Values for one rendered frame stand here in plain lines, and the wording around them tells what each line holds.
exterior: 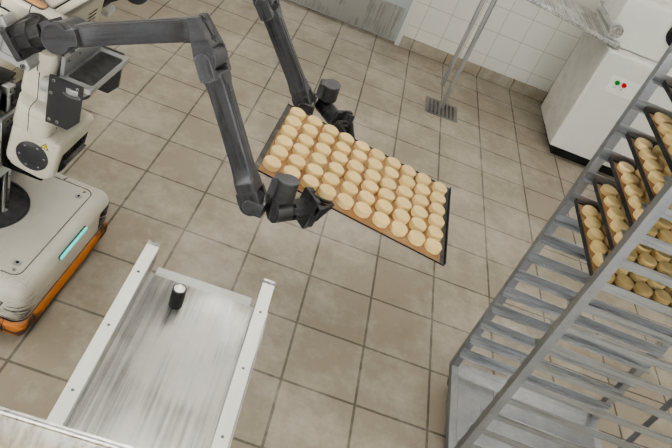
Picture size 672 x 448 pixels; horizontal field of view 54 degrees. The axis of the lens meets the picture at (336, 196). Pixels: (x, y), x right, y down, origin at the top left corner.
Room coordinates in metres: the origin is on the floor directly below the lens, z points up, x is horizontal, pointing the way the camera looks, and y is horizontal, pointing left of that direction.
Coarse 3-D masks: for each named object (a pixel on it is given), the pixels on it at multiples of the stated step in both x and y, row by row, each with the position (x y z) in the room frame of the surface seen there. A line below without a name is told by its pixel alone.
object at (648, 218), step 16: (656, 208) 1.45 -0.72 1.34; (640, 224) 1.45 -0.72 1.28; (624, 240) 1.46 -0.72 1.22; (640, 240) 1.45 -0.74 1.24; (608, 256) 1.48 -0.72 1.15; (624, 256) 1.45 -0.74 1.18; (608, 272) 1.45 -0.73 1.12; (592, 288) 1.45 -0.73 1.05; (576, 304) 1.45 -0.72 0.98; (560, 320) 1.46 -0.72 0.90; (544, 336) 1.48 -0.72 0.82; (560, 336) 1.45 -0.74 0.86; (544, 352) 1.45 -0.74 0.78; (528, 368) 1.45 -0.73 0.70; (512, 384) 1.45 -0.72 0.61; (496, 400) 1.46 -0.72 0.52; (480, 416) 1.48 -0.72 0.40; (480, 432) 1.45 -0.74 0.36
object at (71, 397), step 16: (144, 256) 1.07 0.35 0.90; (144, 272) 1.02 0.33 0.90; (128, 288) 0.96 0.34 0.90; (112, 304) 0.91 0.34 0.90; (128, 304) 0.93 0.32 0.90; (112, 320) 0.87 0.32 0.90; (96, 336) 0.82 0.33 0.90; (112, 336) 0.85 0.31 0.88; (96, 352) 0.78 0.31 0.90; (80, 368) 0.74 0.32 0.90; (96, 368) 0.77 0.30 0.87; (80, 384) 0.71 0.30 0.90; (64, 400) 0.67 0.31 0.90; (80, 400) 0.70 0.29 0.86; (48, 416) 0.63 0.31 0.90; (64, 416) 0.64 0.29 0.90
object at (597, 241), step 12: (588, 216) 1.80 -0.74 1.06; (600, 216) 1.84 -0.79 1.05; (588, 228) 1.77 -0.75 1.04; (600, 228) 1.80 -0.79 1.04; (588, 240) 1.70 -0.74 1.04; (600, 240) 1.71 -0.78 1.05; (600, 252) 1.64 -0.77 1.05; (600, 264) 1.58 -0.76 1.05; (612, 276) 1.53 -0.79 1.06; (624, 276) 1.56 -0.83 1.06; (636, 276) 1.59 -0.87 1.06; (624, 288) 1.52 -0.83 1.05; (636, 288) 1.54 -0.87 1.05; (648, 288) 1.55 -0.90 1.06; (660, 288) 1.59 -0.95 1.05; (660, 300) 1.53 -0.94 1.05
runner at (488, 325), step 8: (488, 320) 1.90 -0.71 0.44; (488, 328) 1.89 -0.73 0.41; (496, 328) 1.90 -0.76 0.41; (504, 328) 1.91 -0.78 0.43; (504, 336) 1.88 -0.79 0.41; (512, 336) 1.90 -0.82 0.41; (520, 336) 1.91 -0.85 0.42; (528, 336) 1.91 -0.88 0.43; (528, 344) 1.90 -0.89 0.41; (552, 352) 1.91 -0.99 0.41; (568, 360) 1.90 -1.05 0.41; (584, 368) 1.90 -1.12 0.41; (592, 368) 1.91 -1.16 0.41; (608, 376) 1.91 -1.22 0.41; (632, 384) 1.92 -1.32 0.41
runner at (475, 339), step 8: (472, 336) 1.90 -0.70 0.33; (480, 336) 1.90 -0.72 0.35; (480, 344) 1.89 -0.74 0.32; (488, 344) 1.90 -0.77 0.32; (496, 344) 1.91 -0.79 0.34; (496, 352) 1.88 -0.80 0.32; (504, 352) 1.90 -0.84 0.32; (512, 352) 1.91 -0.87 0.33; (520, 352) 1.91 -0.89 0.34; (560, 368) 1.92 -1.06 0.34; (576, 376) 1.92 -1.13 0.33; (584, 376) 1.93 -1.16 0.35; (600, 384) 1.93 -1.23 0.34; (616, 392) 1.93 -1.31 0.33; (624, 392) 1.93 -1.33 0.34
